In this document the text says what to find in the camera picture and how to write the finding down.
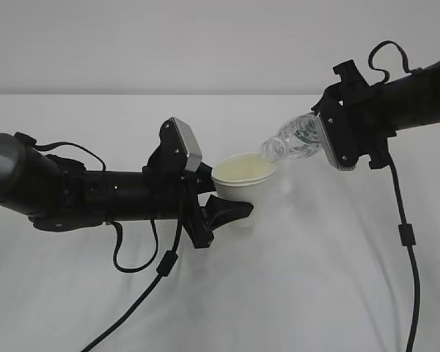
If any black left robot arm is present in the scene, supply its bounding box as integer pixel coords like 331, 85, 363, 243
0, 132, 253, 249

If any black right camera cable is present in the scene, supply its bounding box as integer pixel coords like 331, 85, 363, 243
368, 40, 422, 352

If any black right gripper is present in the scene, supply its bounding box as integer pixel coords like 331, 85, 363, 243
311, 60, 395, 169

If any white paper cup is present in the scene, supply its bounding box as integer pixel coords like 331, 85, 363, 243
211, 153, 276, 227

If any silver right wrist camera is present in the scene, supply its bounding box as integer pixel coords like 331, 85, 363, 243
318, 103, 364, 171

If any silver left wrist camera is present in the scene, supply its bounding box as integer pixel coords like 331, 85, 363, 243
159, 117, 202, 172

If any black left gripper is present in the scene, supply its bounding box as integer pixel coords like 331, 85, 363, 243
142, 142, 254, 250

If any clear green-label water bottle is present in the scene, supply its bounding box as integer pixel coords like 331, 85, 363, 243
260, 113, 322, 162

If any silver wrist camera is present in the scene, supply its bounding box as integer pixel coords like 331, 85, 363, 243
159, 117, 202, 172
318, 103, 364, 171

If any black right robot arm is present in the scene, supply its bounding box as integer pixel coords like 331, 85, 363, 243
312, 60, 440, 171

